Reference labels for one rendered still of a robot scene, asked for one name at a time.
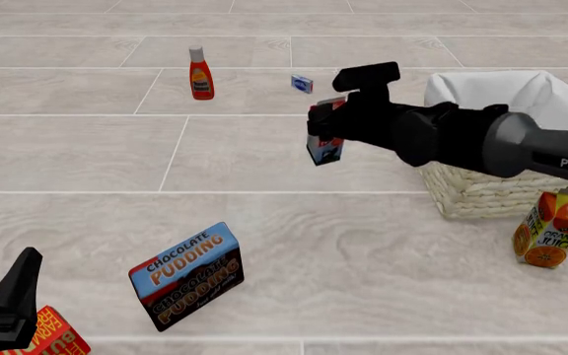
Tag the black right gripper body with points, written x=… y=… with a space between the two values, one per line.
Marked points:
x=370 y=120

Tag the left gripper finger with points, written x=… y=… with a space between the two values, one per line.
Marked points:
x=15 y=292

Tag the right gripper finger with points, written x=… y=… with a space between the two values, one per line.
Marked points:
x=324 y=125

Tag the milk carton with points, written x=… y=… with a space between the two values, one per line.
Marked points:
x=327 y=152

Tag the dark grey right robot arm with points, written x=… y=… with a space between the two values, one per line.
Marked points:
x=511 y=144

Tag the white cloth basket liner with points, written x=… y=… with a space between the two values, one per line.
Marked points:
x=491 y=88

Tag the white wicker basket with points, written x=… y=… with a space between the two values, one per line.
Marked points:
x=481 y=196

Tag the black plate on stalk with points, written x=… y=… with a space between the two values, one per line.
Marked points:
x=365 y=75

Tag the small blue box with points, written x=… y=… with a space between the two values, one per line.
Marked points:
x=302 y=84

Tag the red butter box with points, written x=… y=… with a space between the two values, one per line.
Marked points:
x=54 y=338

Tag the red ketchup bottle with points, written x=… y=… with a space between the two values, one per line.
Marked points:
x=201 y=79

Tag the chocolate pudding box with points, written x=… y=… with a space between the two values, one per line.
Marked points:
x=190 y=277

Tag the orange juice carton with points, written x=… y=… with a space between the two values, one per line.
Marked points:
x=555 y=229

